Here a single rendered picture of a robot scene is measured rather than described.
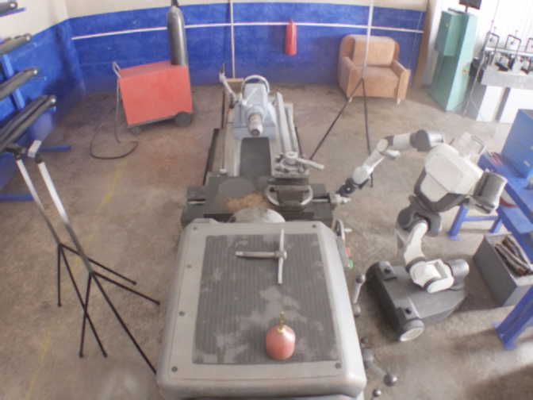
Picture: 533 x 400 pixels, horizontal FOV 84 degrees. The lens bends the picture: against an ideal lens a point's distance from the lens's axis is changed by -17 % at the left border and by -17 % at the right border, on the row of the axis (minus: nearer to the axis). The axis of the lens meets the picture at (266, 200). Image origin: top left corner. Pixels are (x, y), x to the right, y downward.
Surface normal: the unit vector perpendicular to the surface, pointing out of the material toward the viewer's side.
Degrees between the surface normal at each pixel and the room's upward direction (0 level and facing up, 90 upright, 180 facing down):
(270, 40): 90
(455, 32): 90
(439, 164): 64
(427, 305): 0
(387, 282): 0
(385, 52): 94
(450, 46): 90
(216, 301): 0
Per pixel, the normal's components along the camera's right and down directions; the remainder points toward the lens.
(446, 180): -0.73, 0.00
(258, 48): 0.03, 0.64
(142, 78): 0.37, 0.59
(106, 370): 0.00, -0.77
